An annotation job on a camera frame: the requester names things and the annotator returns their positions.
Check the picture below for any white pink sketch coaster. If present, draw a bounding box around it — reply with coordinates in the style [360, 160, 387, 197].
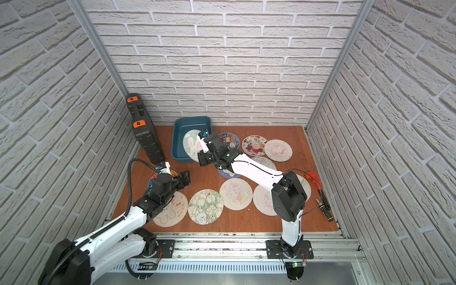
[264, 140, 293, 162]

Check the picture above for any floral pink coaster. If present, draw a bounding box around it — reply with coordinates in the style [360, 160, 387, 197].
[242, 135, 268, 157]

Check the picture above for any lavender bear coaster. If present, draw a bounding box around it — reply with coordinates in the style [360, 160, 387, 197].
[217, 169, 241, 179]

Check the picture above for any white dog face coaster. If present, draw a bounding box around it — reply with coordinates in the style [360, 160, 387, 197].
[297, 175, 312, 201]

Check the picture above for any cream pink character coaster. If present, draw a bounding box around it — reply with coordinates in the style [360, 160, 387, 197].
[219, 178, 253, 211]

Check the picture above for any green bunnies coaster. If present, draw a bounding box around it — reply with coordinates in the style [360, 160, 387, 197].
[188, 190, 224, 225]

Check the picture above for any teal storage box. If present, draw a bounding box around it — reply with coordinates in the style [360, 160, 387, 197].
[171, 116, 212, 163]

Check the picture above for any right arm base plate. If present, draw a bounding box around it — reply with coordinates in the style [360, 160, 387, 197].
[266, 239, 314, 260]

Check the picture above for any aluminium rail frame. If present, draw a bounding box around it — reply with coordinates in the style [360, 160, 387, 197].
[71, 231, 368, 275]

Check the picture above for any pink piglet coaster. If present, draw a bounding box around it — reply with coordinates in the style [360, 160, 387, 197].
[253, 185, 277, 216]

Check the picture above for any black orange tool case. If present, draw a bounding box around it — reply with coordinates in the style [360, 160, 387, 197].
[127, 93, 166, 165]

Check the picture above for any white butterfly coaster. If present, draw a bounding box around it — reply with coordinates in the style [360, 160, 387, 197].
[252, 157, 277, 171]

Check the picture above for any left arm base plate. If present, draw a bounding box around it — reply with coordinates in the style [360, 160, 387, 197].
[135, 239, 176, 258]

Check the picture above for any red handled tool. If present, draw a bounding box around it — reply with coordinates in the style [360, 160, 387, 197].
[305, 172, 323, 191]

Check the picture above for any blue cartoon animals coaster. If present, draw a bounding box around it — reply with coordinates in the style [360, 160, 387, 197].
[219, 133, 241, 150]

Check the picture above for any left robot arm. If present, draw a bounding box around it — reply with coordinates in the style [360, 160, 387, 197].
[38, 162, 191, 285]

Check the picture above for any black screwdriver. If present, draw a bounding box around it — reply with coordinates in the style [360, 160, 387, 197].
[317, 190, 334, 222]

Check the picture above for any beige bear bow coaster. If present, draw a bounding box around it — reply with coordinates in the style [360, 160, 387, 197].
[153, 191, 188, 228]

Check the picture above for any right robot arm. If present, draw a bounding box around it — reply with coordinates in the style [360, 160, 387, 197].
[198, 132, 307, 257]

